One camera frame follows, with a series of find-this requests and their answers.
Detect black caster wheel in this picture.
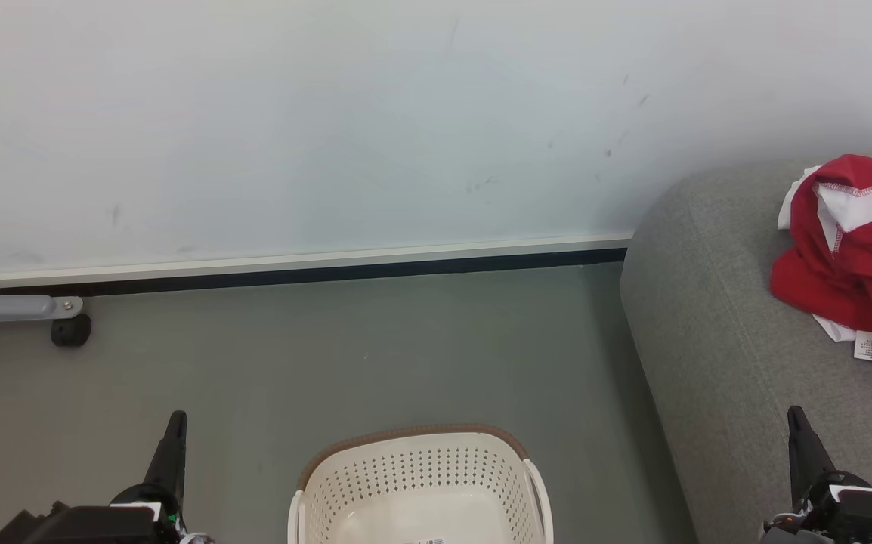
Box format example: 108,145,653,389
50,313,93,348

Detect cream perforated laundry basket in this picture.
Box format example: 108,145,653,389
288,424,555,544

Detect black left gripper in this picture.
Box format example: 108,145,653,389
0,410,214,544

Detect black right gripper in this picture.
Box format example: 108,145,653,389
762,406,872,544

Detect grey fabric sofa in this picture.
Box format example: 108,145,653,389
620,155,872,544

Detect white and black baseboard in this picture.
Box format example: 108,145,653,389
0,233,635,298

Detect grey metal stand leg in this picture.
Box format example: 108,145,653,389
0,280,84,326

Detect red and white garment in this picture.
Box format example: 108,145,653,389
770,154,872,415

